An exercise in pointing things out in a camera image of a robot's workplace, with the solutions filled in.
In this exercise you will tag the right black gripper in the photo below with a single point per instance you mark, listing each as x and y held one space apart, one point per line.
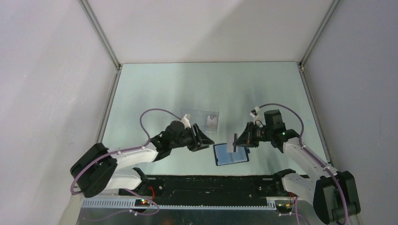
246 138

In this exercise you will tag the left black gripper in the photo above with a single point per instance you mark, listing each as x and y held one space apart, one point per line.
200 141

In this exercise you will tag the blue leather card holder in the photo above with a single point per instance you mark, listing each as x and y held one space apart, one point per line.
223 156

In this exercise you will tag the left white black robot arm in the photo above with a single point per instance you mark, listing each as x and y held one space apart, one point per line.
98 170

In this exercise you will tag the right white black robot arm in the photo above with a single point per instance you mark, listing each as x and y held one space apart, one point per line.
332 193

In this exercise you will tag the credit card in box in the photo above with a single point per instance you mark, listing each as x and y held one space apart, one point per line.
211 123

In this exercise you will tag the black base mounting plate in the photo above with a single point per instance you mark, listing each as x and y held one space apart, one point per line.
251 190

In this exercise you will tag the right controller board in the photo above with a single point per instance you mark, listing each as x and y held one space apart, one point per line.
284 209

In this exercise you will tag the controller board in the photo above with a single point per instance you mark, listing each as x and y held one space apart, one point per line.
284 209
142 203

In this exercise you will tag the left controller board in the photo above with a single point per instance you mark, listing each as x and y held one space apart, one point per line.
142 203

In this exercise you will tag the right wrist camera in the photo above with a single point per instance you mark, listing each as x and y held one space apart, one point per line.
255 113

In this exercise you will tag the grey slotted cable duct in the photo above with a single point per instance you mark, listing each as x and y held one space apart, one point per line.
126 203

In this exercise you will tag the right aluminium frame post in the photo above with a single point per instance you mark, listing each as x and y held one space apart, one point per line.
321 28

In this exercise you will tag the aluminium frame post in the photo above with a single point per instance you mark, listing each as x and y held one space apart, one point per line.
321 28
92 18

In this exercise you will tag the left aluminium frame post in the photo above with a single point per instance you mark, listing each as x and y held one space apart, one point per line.
92 18

